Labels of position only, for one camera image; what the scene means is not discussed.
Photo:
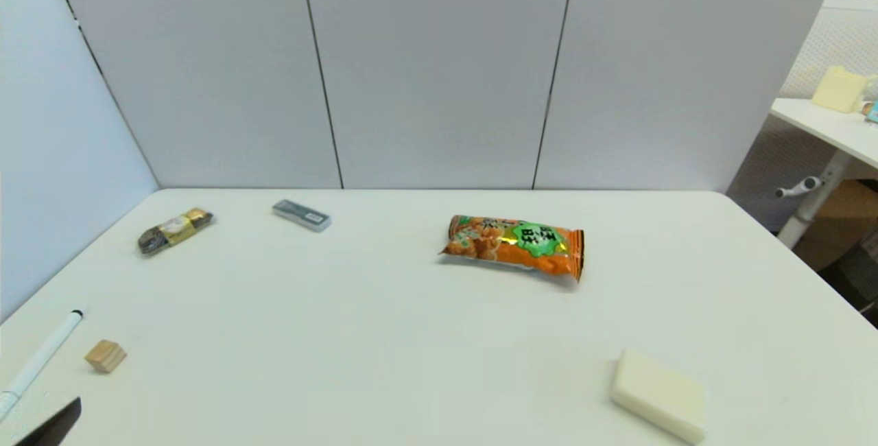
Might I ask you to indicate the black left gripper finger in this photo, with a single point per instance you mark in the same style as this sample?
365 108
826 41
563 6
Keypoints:
55 429

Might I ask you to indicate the white marker with black cap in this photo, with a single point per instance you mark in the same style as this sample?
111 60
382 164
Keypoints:
42 357

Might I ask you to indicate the small wooden cube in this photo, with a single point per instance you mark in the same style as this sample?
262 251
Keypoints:
105 356

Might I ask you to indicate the wrapped chocolate pack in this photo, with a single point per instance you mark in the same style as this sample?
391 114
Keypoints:
175 230

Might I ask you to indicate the grey flat plastic case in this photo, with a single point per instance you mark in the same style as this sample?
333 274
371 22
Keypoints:
302 215

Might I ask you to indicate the orange snack bag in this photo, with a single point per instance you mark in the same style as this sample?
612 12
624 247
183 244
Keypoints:
514 243

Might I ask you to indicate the white rectangular sponge block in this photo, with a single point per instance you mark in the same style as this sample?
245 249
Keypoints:
658 394

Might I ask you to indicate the white desk leg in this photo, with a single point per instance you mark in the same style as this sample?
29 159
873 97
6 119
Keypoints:
820 195

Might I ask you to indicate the brown cardboard box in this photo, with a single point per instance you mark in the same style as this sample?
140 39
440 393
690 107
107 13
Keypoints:
840 223

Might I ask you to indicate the white side desk top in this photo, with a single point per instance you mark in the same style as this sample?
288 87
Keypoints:
833 127

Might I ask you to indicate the cream box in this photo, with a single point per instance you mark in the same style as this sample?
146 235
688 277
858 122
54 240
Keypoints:
838 89

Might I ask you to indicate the small teal object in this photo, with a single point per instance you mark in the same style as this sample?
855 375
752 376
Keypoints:
873 112

